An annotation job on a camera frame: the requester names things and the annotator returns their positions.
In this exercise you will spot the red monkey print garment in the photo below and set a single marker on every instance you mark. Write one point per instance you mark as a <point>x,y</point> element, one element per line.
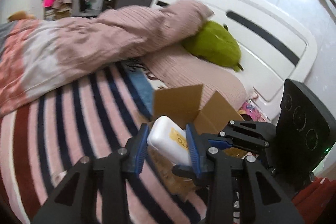
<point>316,203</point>

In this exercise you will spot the brown plush toy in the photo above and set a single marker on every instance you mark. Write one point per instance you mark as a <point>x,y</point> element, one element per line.
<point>20,15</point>

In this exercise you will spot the brown cardboard box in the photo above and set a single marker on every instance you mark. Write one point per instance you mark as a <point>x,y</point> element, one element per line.
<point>183,106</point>

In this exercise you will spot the pink ribbed pillow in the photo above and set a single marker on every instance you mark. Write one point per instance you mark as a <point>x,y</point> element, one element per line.
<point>175,67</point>

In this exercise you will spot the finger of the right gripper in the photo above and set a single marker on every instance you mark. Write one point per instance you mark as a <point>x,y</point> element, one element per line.
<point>220,144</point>

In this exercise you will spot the white bed headboard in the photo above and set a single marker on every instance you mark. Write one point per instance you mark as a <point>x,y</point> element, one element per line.
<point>274,46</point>

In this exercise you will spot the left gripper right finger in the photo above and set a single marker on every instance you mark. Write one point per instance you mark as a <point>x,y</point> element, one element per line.
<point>238,183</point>

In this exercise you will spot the striped pink bed sheet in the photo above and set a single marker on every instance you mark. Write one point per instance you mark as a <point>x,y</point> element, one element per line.
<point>92,116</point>

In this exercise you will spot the pink ribbed duvet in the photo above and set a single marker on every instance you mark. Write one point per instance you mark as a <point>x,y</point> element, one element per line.
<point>38,56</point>

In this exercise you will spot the white bottle yellow label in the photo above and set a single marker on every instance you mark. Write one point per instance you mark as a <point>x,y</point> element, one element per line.
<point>169,140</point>

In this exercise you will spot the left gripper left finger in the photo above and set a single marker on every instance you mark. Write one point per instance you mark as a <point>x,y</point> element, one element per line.
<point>74,199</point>

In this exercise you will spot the green plush pillow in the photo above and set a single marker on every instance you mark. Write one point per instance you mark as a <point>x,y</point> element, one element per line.
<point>215,44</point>

